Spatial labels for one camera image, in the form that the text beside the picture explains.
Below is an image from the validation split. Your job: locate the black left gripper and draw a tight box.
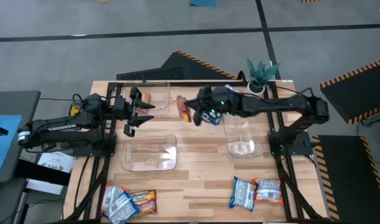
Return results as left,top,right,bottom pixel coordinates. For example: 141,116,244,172
111,87,156,138

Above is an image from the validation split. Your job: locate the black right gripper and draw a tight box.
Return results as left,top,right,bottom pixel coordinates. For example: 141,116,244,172
186,86,240,125

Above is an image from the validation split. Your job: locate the clear plastic bin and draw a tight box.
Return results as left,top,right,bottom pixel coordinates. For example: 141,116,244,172
120,80,172,116
222,113,265,159
121,133,178,172

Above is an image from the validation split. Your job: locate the orange Maruchan noodle pack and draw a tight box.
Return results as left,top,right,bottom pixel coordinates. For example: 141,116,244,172
101,183,130,218
252,177,284,206

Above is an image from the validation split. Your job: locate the green plant in white pot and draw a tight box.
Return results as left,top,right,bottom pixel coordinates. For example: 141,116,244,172
244,58,280,96

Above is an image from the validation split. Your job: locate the white printed paper sheet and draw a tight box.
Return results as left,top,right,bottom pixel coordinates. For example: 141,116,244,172
37,151,75,174

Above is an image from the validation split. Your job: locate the blue floor mat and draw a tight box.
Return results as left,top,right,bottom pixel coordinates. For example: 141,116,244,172
189,0,217,7

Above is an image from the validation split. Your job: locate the black beam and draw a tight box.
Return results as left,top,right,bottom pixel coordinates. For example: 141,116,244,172
14,159,72,187

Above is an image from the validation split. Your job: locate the white plain paper sheet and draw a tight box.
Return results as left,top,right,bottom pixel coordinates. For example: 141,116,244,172
25,179,65,196

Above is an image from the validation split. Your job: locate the grey desk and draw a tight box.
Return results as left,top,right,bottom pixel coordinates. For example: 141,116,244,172
0,90,42,184

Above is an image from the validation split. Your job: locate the blue sheet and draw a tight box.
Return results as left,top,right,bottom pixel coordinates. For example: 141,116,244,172
0,114,23,177

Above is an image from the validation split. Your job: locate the grey cabinet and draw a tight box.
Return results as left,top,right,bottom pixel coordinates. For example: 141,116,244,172
0,177,28,224

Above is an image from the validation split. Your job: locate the grey metal object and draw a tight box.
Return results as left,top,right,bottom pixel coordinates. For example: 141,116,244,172
360,111,380,128

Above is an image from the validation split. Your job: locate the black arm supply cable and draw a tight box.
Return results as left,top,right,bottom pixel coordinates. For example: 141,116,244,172
275,84,313,96

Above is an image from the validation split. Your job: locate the black floor cable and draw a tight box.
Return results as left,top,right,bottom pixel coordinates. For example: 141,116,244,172
356,120,380,166

